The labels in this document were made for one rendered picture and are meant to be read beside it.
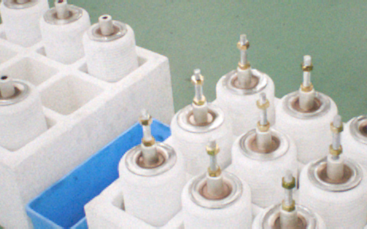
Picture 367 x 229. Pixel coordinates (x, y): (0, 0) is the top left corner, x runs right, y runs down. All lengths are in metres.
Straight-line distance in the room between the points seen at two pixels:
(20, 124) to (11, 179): 0.09
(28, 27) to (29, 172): 0.38
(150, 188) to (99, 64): 0.40
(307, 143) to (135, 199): 0.28
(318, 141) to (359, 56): 0.63
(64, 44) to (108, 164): 0.26
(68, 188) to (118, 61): 0.26
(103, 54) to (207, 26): 0.57
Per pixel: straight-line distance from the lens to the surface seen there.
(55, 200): 1.31
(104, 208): 1.14
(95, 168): 1.35
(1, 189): 1.33
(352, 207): 1.05
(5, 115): 1.27
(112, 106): 1.38
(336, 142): 1.02
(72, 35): 1.47
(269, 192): 1.11
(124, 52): 1.40
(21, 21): 1.56
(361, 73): 1.72
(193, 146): 1.14
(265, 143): 1.10
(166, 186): 1.08
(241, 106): 1.21
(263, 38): 1.85
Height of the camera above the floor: 0.95
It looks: 35 degrees down
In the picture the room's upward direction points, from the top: 4 degrees counter-clockwise
